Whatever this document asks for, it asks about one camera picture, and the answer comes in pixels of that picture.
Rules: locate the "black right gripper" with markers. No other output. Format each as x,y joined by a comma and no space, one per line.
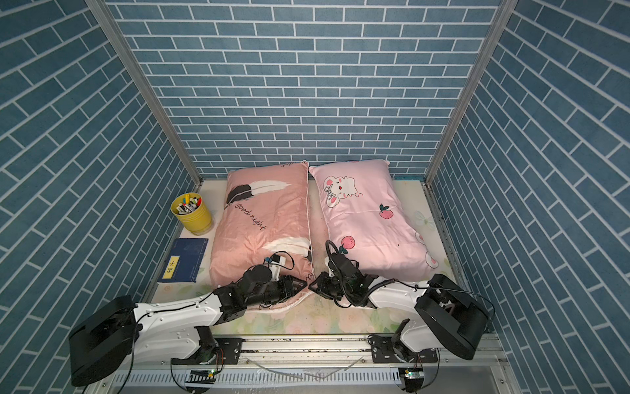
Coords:
321,287

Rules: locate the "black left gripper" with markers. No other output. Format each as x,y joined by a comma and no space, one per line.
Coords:
287,286

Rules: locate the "light pink cartoon pillow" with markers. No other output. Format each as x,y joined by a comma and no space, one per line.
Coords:
366,221

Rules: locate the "salmon pink feather pillow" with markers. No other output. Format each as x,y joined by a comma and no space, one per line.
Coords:
265,212

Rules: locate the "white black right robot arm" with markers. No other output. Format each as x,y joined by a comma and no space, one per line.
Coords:
442,314

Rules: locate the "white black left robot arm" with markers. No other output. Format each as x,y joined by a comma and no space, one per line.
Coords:
126,331

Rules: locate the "floral table cloth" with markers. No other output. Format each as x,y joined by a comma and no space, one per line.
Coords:
312,314

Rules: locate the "dark blue notebook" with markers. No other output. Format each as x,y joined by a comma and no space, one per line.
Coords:
184,260

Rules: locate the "yellow pen cup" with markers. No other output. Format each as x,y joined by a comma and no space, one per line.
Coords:
193,214

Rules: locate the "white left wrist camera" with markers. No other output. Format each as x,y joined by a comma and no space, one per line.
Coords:
277,260

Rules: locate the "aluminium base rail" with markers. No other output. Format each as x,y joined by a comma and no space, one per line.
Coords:
291,364

